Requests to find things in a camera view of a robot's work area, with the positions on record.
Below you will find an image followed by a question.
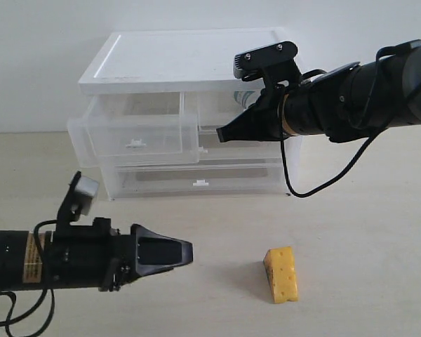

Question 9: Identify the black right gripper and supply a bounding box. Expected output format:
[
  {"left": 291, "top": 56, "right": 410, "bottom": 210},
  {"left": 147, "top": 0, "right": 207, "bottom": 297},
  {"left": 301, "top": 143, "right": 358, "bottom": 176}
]
[{"left": 216, "top": 87, "right": 286, "bottom": 143}]

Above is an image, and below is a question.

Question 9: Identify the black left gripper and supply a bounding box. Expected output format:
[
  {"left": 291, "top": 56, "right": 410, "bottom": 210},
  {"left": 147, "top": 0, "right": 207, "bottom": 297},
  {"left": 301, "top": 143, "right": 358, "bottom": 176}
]
[{"left": 44, "top": 218, "right": 194, "bottom": 292}]

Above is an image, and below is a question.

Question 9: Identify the white pill bottle blue label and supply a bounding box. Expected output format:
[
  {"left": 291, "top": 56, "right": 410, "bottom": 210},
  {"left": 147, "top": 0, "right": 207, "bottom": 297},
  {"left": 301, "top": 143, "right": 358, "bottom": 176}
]
[{"left": 234, "top": 91, "right": 260, "bottom": 110}]

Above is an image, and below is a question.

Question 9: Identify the yellow cheese wedge toy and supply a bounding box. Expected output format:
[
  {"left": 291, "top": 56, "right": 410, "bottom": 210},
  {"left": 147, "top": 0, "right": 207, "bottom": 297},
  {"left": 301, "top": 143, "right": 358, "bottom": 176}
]
[{"left": 263, "top": 246, "right": 299, "bottom": 304}]

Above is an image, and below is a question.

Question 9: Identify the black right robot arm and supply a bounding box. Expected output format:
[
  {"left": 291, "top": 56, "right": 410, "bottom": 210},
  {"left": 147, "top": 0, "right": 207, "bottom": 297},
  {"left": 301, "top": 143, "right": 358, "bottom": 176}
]
[{"left": 217, "top": 40, "right": 421, "bottom": 143}]

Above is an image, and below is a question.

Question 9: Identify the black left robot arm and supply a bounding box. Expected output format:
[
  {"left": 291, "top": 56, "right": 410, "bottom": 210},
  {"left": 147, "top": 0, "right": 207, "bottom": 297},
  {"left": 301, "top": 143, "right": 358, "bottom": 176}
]
[{"left": 0, "top": 218, "right": 194, "bottom": 291}]

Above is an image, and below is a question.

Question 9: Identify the clear plastic bin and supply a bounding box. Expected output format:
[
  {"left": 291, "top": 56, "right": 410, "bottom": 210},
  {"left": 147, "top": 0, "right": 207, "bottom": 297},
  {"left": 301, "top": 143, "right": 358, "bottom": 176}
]
[
  {"left": 199, "top": 133, "right": 281, "bottom": 160},
  {"left": 101, "top": 161, "right": 286, "bottom": 199}
]

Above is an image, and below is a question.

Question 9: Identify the white plastic drawer cabinet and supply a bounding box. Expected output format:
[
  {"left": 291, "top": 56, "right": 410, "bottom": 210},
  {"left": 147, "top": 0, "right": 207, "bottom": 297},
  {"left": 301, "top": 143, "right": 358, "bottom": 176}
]
[{"left": 79, "top": 27, "right": 301, "bottom": 180}]

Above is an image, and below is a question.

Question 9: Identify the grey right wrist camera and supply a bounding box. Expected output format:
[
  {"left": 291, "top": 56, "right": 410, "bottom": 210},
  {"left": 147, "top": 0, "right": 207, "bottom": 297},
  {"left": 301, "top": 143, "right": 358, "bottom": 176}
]
[{"left": 233, "top": 41, "right": 302, "bottom": 91}]

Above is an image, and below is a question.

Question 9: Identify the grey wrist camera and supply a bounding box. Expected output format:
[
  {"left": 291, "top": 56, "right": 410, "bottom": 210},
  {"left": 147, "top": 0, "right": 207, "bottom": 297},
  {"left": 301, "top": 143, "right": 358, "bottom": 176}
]
[
  {"left": 233, "top": 41, "right": 302, "bottom": 91},
  {"left": 55, "top": 171, "right": 100, "bottom": 231}
]

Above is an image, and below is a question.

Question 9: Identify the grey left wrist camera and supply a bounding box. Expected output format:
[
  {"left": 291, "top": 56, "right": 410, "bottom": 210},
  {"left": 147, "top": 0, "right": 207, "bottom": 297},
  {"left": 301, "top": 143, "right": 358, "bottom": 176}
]
[{"left": 55, "top": 171, "right": 100, "bottom": 231}]

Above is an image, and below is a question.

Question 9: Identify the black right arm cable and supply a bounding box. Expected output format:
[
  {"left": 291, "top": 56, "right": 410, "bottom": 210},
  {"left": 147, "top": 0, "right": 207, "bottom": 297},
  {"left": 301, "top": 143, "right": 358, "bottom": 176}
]
[{"left": 279, "top": 129, "right": 390, "bottom": 199}]

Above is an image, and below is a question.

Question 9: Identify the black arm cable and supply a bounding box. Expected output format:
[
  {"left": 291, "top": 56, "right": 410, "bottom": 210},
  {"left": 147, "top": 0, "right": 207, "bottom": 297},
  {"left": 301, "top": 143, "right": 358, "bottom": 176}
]
[
  {"left": 279, "top": 129, "right": 390, "bottom": 199},
  {"left": 0, "top": 219, "right": 59, "bottom": 337}
]

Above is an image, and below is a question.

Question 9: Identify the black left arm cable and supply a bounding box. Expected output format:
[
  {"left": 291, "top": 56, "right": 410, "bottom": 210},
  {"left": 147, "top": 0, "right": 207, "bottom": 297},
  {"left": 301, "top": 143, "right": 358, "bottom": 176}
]
[{"left": 0, "top": 219, "right": 59, "bottom": 337}]

